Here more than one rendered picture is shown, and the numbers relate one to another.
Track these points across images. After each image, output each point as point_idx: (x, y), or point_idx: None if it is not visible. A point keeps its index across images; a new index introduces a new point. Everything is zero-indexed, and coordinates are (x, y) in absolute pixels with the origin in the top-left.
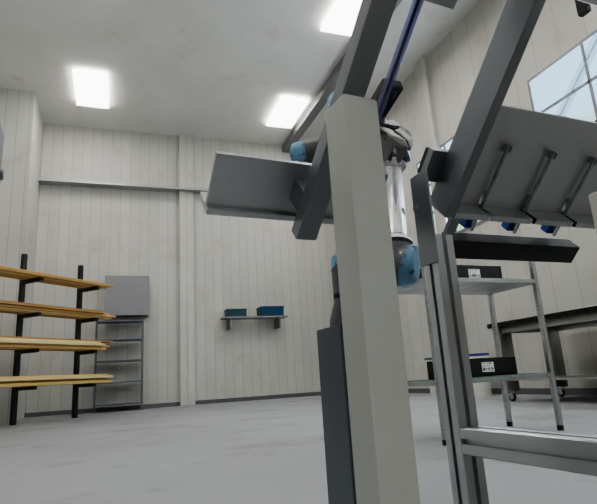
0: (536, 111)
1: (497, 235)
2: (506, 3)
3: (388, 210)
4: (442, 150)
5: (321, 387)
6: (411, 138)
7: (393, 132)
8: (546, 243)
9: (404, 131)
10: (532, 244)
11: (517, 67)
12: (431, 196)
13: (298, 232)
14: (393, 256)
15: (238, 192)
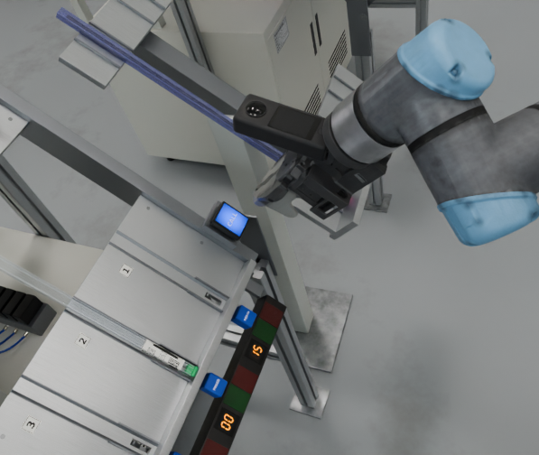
0: (97, 260)
1: (233, 372)
2: (58, 122)
3: (232, 184)
4: (209, 213)
5: None
6: (255, 198)
7: (271, 173)
8: (193, 450)
9: (267, 188)
10: (205, 418)
11: (93, 181)
12: (250, 249)
13: None
14: (241, 207)
15: None
